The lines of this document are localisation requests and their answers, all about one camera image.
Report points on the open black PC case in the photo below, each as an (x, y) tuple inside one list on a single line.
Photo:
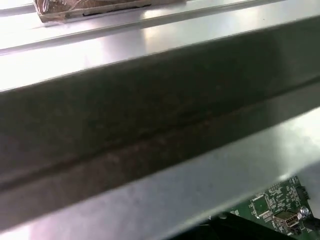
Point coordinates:
[(150, 112)]

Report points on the green motherboard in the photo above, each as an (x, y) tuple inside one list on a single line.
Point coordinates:
[(280, 197)]

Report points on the brown base plate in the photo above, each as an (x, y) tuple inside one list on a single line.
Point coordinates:
[(75, 7)]

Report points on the silver USB port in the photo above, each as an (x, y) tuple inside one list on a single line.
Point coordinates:
[(287, 220)]

